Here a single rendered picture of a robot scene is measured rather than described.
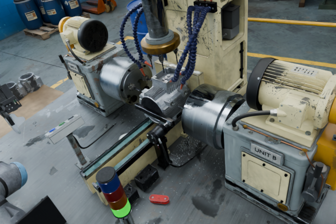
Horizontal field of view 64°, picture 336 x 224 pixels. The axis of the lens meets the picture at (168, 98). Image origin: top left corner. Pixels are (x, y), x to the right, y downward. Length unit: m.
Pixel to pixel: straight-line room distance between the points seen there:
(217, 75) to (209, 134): 0.40
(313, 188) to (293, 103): 0.29
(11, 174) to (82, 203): 0.32
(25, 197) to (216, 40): 1.17
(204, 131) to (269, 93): 0.33
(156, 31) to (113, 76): 0.41
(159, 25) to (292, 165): 0.73
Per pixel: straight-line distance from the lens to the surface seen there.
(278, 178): 0.99
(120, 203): 0.90
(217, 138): 1.08
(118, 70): 1.45
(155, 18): 1.15
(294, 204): 1.09
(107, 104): 1.70
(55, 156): 1.63
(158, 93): 1.27
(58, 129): 1.32
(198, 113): 1.09
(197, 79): 1.28
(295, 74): 0.87
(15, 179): 1.34
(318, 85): 0.86
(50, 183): 1.51
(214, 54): 1.31
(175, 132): 1.41
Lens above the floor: 1.82
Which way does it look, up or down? 36 degrees down
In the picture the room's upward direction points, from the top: 11 degrees counter-clockwise
